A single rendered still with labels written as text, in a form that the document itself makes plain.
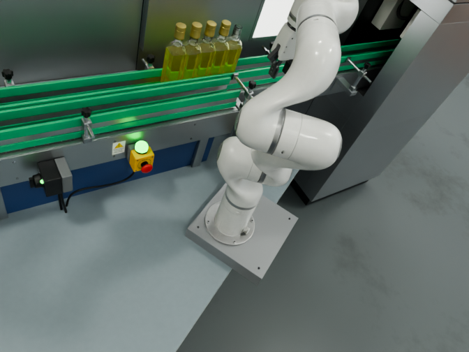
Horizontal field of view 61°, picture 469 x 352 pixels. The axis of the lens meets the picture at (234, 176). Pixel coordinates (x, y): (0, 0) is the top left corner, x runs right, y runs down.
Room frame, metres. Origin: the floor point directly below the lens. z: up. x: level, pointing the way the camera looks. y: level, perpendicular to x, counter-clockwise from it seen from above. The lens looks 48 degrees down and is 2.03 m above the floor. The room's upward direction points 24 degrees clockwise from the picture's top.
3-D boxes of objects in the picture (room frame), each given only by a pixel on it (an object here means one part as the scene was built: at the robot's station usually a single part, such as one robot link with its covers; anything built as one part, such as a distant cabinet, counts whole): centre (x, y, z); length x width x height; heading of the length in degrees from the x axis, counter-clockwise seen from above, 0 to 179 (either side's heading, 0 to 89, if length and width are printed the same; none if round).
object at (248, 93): (1.25, 0.09, 1.12); 0.17 x 0.03 x 0.12; 49
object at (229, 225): (0.88, -0.05, 0.90); 0.19 x 0.19 x 0.18
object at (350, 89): (1.73, -0.33, 1.07); 0.17 x 0.05 x 0.23; 49
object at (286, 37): (1.09, 0.00, 1.47); 0.10 x 0.07 x 0.11; 139
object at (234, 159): (0.87, -0.02, 1.11); 0.19 x 0.12 x 0.24; 99
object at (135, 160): (0.88, 0.32, 0.96); 0.07 x 0.07 x 0.07; 49
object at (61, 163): (0.67, 0.51, 0.96); 0.08 x 0.08 x 0.08; 49
